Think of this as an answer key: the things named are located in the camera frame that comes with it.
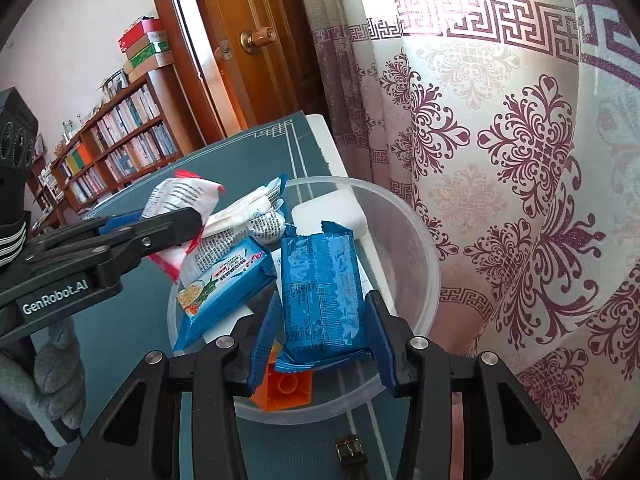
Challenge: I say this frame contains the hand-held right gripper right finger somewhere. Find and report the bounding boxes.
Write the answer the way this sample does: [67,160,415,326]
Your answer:
[364,291,583,480]

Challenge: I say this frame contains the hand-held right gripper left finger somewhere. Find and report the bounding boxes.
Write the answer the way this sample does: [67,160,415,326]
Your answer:
[62,290,283,480]

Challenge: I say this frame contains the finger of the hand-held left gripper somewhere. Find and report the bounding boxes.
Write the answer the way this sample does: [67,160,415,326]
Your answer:
[22,206,202,288]
[32,210,146,248]

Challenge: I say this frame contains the yellow and orange toy block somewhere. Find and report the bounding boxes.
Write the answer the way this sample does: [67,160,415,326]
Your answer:
[250,347,315,413]

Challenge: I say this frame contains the white packet with red edges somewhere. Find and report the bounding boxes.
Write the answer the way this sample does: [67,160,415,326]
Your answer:
[141,169,251,282]

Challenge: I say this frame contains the blue noodle picture snack packet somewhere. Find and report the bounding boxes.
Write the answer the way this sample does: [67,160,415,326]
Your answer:
[172,236,277,352]

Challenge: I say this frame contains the plain blue snack packet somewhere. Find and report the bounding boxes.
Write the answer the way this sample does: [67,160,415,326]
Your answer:
[274,220,371,373]

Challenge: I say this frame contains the clear plastic bowl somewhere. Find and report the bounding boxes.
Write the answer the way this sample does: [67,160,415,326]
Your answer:
[166,176,441,423]

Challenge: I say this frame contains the white printed plastic bag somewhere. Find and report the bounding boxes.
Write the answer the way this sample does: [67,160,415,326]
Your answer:
[202,175,288,246]

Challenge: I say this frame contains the white sponge block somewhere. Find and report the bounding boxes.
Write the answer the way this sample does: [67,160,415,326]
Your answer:
[291,189,371,246]

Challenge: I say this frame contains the person's left hand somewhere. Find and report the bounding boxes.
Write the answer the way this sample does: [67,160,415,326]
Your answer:
[0,317,87,441]

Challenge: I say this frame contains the rows of books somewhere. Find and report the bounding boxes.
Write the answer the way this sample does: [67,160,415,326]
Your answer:
[55,85,178,201]

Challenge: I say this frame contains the wooden bookshelf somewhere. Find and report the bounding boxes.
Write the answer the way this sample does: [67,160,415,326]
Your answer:
[30,67,193,226]

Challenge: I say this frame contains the brown cardboard box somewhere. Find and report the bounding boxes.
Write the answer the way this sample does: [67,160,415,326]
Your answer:
[123,52,176,83]

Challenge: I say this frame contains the red and white box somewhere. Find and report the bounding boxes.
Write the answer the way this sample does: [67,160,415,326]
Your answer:
[118,17,166,53]

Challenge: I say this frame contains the wooden door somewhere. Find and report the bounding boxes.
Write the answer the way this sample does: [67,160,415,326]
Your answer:
[200,0,326,136]

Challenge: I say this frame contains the patterned purple white curtain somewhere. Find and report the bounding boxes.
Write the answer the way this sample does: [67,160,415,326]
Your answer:
[290,0,640,480]

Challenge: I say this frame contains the brown strap with buckle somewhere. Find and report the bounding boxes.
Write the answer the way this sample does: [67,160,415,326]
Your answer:
[334,434,371,480]

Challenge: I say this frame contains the photo frame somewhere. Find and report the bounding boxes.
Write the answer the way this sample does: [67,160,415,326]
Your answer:
[102,70,130,96]

